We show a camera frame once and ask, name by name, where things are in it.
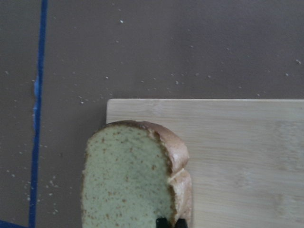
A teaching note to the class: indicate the bread slice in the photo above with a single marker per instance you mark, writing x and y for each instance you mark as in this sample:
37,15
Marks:
135,174

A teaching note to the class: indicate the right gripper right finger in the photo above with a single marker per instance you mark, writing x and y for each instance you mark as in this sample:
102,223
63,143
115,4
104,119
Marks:
181,223

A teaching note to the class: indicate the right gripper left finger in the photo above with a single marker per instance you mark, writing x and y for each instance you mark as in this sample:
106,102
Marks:
162,223

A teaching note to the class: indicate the wooden cutting board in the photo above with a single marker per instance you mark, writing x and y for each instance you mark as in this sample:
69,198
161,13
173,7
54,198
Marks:
246,156

